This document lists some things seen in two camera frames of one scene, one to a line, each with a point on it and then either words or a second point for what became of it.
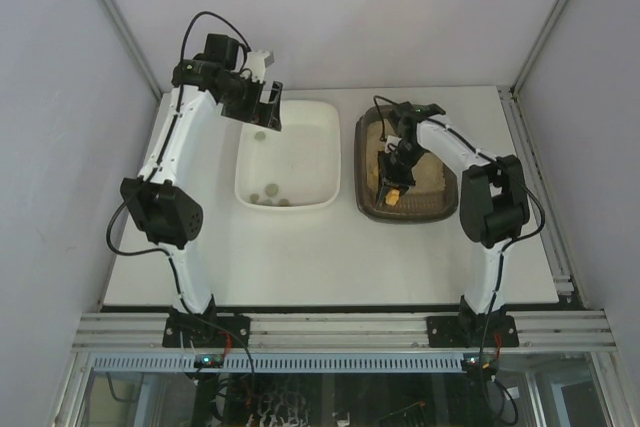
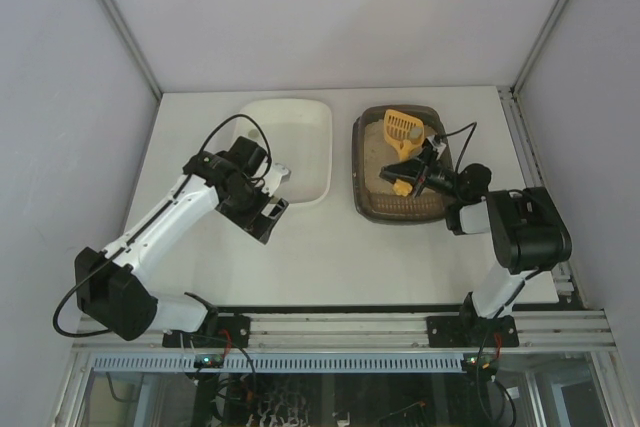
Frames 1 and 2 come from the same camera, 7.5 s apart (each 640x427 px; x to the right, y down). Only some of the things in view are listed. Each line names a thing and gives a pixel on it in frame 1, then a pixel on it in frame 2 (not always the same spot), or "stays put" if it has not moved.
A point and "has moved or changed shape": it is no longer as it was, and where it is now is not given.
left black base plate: x=205 y=331 stays put
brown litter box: x=435 y=193 stays put
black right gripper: x=395 y=173 → x=424 y=173
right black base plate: x=466 y=331 stays put
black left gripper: x=253 y=101 → x=255 y=219
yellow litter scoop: x=388 y=194 has moved or changed shape
